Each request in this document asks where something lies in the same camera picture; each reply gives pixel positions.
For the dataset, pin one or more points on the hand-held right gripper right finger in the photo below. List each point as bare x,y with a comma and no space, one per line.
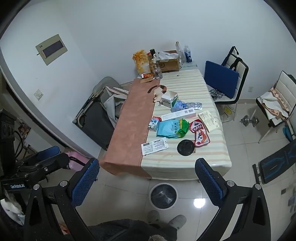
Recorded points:
209,183

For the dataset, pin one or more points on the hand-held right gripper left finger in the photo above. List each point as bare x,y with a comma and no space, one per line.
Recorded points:
85,183

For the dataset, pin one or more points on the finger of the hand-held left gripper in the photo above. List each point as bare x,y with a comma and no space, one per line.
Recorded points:
59,161
47,151

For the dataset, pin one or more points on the red snack packet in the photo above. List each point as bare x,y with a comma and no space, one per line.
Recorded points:
195,126
201,138

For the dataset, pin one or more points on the white round trash bin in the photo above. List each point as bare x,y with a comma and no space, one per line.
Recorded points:
163,197

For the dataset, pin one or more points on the blue green plastic bag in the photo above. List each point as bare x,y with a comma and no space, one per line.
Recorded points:
171,129

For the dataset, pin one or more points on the long white box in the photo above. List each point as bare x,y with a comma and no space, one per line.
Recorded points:
178,114

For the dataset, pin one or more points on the blue packet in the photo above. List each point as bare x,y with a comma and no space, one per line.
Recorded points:
178,106

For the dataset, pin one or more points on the pink suitcase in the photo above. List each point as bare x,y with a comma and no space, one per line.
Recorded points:
75,162

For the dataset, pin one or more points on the white crumpled bag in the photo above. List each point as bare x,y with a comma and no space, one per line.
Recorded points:
9,209

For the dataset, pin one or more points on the black round lid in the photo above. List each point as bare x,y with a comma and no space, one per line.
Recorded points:
185,147

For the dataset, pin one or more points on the grey fuzzy slipper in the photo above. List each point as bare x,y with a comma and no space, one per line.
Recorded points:
177,221
153,216

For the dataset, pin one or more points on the beige paper packet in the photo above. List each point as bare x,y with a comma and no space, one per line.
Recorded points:
208,121

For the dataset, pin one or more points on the person's legs dark pants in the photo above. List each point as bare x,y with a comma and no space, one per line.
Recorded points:
129,231

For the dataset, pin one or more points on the white printed label sheet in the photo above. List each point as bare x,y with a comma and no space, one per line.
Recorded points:
153,146

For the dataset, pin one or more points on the black blue exercise bench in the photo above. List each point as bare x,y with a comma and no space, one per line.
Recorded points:
277,162

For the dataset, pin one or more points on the chrome dumbbell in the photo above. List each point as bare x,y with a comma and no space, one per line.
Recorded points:
249,120

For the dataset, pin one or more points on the brown cloth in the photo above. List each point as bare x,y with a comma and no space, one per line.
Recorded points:
131,120

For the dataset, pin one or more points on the silver blister pill pack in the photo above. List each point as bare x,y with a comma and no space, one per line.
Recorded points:
196,105

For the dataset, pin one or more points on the white cloth bag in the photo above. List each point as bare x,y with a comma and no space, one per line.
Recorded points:
112,102

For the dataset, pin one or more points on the small white blue carton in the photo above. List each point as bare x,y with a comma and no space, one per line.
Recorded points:
155,123

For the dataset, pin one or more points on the chrome metal fitting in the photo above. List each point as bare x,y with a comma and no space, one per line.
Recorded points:
216,93

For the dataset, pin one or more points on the blue plastic item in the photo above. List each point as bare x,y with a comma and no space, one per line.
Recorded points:
288,134

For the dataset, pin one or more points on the white green carton box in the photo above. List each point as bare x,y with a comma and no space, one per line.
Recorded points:
168,98

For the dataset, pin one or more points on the table with striped cloth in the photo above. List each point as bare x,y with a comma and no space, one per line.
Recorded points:
196,88

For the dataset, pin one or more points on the brown cream cartoon cutout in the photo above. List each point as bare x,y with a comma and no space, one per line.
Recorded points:
159,92

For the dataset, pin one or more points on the blue board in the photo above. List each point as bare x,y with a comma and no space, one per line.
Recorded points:
220,80

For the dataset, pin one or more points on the beige patterned cloth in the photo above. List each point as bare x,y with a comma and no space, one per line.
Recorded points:
272,99

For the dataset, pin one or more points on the chair with blue cushion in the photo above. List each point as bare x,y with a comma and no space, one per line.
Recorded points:
240,69

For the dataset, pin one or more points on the brown envelope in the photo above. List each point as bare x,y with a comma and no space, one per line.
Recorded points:
146,80

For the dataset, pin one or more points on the red tube box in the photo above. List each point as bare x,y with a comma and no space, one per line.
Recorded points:
147,75

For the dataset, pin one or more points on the clear pump bottle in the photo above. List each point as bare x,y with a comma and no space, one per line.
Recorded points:
157,70

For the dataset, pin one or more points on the cardboard box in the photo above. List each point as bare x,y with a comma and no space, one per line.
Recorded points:
170,64

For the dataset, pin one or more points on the white black chair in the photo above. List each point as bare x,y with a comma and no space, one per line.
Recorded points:
286,81

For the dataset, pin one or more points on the orange snack bag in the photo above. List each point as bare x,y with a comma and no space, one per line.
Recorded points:
141,61

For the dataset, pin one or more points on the plastic bottle blue label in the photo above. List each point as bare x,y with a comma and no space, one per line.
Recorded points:
188,55

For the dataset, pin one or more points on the clear glass bottle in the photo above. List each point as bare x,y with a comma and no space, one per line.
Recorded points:
179,54

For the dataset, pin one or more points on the white plastic bag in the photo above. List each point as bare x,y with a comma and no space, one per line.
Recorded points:
166,55

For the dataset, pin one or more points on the dark bottle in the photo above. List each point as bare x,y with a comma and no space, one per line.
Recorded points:
152,52

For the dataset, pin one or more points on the beige wall switch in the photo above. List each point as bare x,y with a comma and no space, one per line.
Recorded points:
38,94

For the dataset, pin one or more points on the beige wall panel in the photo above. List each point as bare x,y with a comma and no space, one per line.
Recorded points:
51,49

